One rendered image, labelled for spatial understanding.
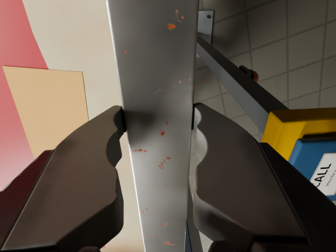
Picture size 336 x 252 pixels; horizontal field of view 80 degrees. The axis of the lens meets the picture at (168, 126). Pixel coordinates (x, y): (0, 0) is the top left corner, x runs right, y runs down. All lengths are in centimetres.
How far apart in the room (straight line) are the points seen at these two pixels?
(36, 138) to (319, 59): 145
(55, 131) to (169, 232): 12
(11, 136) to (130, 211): 13
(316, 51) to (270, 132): 123
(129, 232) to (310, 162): 21
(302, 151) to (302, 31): 117
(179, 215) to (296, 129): 15
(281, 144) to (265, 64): 109
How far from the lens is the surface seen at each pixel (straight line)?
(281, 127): 24
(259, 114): 37
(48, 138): 18
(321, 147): 26
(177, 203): 16
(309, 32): 141
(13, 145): 20
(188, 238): 56
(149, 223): 18
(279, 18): 130
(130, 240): 28
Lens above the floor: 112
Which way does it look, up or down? 57 degrees down
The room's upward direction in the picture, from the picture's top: 172 degrees clockwise
